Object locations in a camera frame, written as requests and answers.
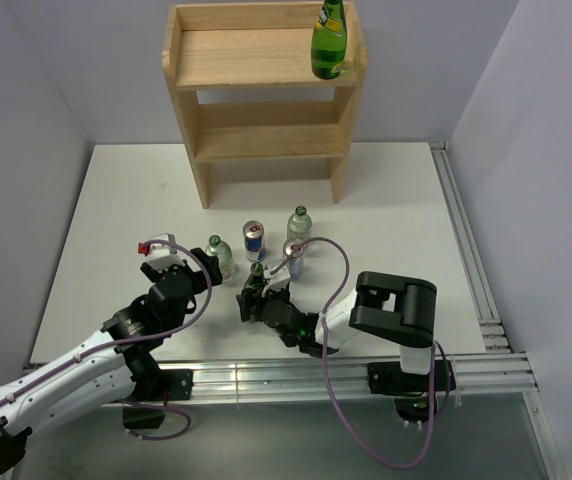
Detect wooden two-tier shelf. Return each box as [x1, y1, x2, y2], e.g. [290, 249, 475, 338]
[162, 1, 368, 208]

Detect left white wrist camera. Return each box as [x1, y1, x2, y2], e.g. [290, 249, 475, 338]
[138, 233, 183, 272]

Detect purple cable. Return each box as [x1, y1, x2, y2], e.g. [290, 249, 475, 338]
[268, 236, 440, 471]
[0, 240, 214, 444]

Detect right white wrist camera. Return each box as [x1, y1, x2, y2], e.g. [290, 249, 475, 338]
[262, 263, 291, 297]

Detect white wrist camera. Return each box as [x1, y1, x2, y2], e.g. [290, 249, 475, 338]
[262, 263, 291, 297]
[138, 233, 183, 272]

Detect aluminium frame rail front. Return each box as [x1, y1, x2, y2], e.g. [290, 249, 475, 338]
[20, 352, 540, 406]

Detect clear bottle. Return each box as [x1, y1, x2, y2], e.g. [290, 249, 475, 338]
[206, 235, 235, 281]
[286, 205, 313, 242]

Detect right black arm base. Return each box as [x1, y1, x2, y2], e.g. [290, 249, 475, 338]
[367, 360, 457, 426]

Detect silver Red Bull can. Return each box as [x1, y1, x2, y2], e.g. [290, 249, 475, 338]
[283, 239, 304, 280]

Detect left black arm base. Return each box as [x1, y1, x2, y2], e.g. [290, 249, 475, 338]
[121, 369, 193, 439]

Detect green bottle yellow label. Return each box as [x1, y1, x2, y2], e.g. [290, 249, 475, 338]
[311, 0, 347, 80]

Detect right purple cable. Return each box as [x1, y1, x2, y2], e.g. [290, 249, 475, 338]
[268, 236, 440, 471]

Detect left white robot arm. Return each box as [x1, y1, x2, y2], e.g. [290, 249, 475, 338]
[0, 239, 222, 476]

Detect green bottle red label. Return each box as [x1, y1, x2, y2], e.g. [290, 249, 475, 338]
[244, 262, 266, 293]

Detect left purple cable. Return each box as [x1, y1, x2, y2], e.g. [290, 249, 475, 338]
[0, 240, 214, 444]

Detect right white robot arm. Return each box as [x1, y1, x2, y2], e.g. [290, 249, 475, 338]
[236, 271, 437, 390]

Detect aluminium frame rail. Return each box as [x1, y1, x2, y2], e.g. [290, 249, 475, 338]
[20, 352, 540, 406]
[429, 142, 512, 354]

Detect aluminium frame rail right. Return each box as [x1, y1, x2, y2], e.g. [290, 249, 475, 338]
[429, 142, 512, 354]

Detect blue Red Bull can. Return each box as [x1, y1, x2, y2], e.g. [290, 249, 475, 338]
[243, 220, 266, 262]

